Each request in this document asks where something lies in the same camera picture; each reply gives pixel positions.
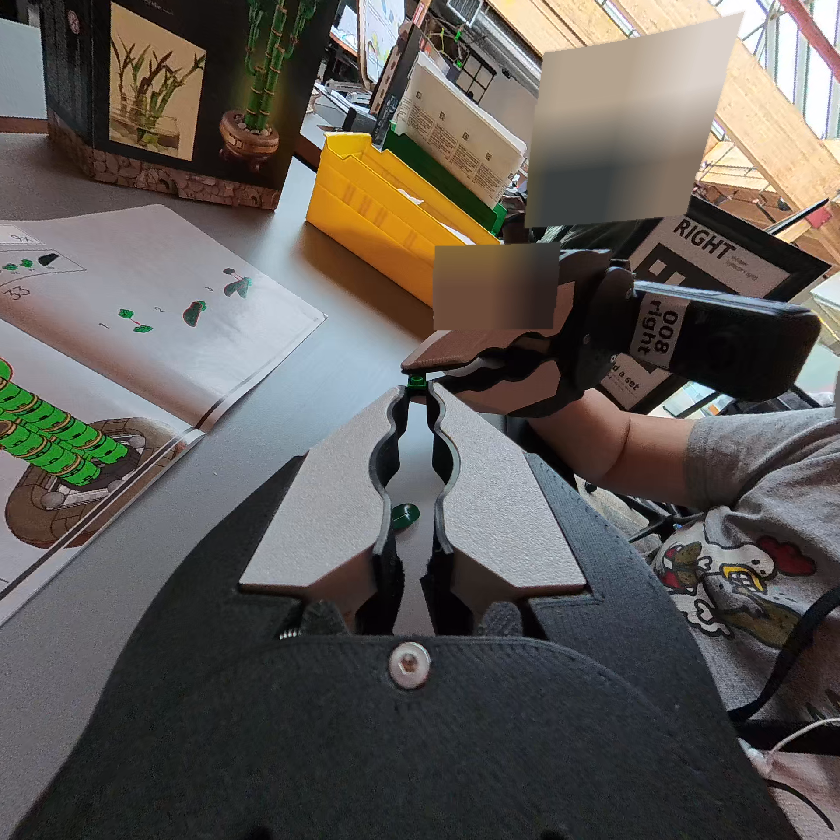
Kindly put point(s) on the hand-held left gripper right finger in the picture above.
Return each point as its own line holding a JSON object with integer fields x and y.
{"x": 512, "y": 525}

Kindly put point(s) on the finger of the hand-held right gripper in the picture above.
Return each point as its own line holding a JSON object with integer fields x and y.
{"x": 472, "y": 344}
{"x": 525, "y": 394}

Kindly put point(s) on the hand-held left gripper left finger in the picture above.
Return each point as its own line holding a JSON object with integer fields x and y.
{"x": 315, "y": 525}

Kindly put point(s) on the small bright green lego piece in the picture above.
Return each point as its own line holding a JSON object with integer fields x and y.
{"x": 415, "y": 380}

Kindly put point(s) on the large dark green lego leaf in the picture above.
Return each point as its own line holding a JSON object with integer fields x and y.
{"x": 405, "y": 515}

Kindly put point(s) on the person's right forearm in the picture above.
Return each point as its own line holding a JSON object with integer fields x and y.
{"x": 617, "y": 453}

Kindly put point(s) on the lego instruction booklet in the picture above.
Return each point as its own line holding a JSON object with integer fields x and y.
{"x": 164, "y": 328}

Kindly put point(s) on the black lego set box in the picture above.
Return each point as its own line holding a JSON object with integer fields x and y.
{"x": 79, "y": 79}

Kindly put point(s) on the green plastic bin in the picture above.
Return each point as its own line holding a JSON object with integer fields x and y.
{"x": 489, "y": 220}

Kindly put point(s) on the yellow plastic bin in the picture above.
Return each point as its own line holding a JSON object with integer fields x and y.
{"x": 367, "y": 210}

